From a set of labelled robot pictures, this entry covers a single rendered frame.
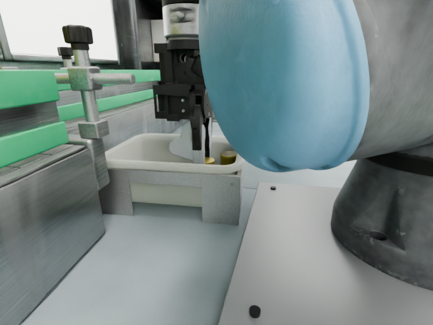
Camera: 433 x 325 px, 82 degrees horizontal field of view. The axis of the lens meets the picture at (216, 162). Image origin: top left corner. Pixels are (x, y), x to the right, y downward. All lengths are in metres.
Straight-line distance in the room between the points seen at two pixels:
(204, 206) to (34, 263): 0.20
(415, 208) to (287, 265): 0.11
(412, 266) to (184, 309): 0.20
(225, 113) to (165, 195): 0.25
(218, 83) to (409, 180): 0.17
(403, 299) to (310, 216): 0.12
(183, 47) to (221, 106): 0.24
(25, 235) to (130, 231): 0.15
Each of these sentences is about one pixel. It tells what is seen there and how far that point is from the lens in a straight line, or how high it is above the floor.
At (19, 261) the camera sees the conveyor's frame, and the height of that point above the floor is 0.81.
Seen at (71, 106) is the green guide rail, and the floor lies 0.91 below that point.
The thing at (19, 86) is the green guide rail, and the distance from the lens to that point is 0.30.
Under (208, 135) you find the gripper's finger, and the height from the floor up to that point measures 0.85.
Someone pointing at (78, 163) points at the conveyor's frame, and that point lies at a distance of 0.32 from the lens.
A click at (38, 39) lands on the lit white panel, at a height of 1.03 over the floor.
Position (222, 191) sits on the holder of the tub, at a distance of 0.36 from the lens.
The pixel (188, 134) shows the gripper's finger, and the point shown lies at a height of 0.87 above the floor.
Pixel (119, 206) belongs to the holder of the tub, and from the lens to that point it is 0.42.
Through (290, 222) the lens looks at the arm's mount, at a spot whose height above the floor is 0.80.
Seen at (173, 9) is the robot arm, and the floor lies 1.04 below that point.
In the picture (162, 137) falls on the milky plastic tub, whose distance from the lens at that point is 0.52.
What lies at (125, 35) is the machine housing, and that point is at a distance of 1.14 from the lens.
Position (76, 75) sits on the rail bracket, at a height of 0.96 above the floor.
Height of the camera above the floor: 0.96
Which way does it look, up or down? 20 degrees down
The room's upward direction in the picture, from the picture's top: straight up
